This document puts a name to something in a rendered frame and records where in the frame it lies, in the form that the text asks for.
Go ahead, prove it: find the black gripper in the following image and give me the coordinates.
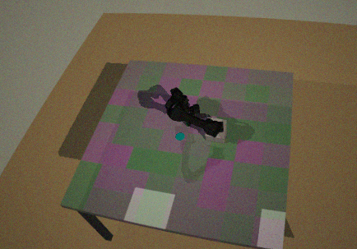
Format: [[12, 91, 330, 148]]
[[182, 104, 200, 115]]

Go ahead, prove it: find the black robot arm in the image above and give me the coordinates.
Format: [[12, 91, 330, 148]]
[[165, 87, 224, 137]]

